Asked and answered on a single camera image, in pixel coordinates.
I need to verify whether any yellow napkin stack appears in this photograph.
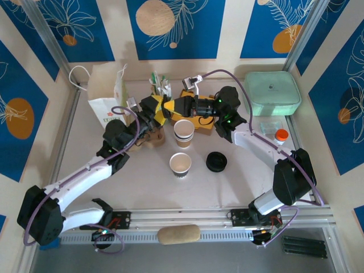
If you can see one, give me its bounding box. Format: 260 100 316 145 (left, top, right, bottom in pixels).
181 90 216 129

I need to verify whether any brown pulp cup carrier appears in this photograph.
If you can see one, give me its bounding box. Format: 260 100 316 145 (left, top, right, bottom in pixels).
132 126 166 151

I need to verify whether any striped brown paper cup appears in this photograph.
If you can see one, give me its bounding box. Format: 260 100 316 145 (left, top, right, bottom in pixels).
173 119 196 149

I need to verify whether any white paper bag with handles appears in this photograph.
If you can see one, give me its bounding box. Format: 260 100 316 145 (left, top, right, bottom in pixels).
69 64 134 129

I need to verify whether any dark sleeve paper cup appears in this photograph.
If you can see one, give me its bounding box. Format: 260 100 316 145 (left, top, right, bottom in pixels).
169 152 192 180

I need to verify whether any black plastic cup lid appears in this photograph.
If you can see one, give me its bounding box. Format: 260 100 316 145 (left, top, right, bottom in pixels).
206 151 228 172

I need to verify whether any brown cardboard napkin tray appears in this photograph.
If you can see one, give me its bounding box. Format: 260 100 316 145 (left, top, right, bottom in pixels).
170 89 222 137

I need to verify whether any mint green zip case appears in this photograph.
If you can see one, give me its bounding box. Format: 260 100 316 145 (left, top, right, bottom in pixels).
241 71 302 117

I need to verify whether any clear plastic box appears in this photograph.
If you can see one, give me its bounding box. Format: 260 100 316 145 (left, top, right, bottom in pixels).
260 121 284 134

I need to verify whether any orange capped bottle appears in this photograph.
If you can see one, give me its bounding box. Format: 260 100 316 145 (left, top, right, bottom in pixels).
272 129 289 146

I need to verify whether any black controller board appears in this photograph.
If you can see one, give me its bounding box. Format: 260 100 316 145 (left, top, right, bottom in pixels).
90 226 117 243
251 227 281 247

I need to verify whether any tan foam pad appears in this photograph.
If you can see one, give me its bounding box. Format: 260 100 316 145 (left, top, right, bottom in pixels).
157 224 201 245

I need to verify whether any black ribbed rack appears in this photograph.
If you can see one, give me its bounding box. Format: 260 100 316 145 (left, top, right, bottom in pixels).
282 235 326 259

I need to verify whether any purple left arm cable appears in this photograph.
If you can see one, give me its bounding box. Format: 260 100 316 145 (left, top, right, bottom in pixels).
24 106 140 254

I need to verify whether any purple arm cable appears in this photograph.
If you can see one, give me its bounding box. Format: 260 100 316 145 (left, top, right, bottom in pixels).
196 69 325 248
24 106 140 254

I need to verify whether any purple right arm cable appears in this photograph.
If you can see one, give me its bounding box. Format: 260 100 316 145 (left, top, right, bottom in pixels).
196 69 325 248

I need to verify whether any aluminium side rail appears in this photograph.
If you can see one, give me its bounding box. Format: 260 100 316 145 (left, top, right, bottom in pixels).
47 85 82 188
286 115 321 204

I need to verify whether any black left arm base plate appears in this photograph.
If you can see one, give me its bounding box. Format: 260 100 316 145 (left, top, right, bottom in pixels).
78 210 132 230

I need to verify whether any aluminium front rail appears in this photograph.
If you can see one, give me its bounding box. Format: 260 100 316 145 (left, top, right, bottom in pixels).
24 204 333 235

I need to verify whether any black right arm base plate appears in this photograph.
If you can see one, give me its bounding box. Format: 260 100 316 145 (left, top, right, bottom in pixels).
229 209 282 228

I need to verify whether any aluminium corner post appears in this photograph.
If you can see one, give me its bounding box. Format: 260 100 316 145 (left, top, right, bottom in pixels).
21 0 81 91
283 0 335 73

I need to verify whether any grey slotted cable duct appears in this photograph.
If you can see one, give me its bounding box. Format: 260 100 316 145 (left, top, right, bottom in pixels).
56 229 255 245

